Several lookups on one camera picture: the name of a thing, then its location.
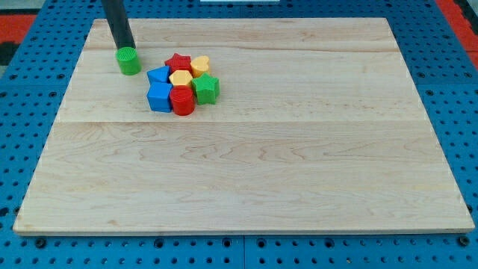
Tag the green circle block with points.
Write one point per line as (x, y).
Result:
(128, 60)

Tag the green star block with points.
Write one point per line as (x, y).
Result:
(207, 89)

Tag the red circle block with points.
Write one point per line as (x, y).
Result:
(182, 100)

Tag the yellow heart block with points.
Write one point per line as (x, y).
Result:
(200, 65)

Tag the red star block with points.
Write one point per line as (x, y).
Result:
(179, 62)

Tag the light wooden board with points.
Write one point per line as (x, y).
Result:
(318, 129)

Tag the yellow hexagon block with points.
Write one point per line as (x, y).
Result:
(181, 78)

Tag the blue cube block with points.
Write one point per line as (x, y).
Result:
(159, 97)

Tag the blue triangle block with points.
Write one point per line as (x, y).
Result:
(159, 75)

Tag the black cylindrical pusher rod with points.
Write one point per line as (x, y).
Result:
(118, 23)

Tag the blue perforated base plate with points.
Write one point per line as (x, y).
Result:
(35, 80)

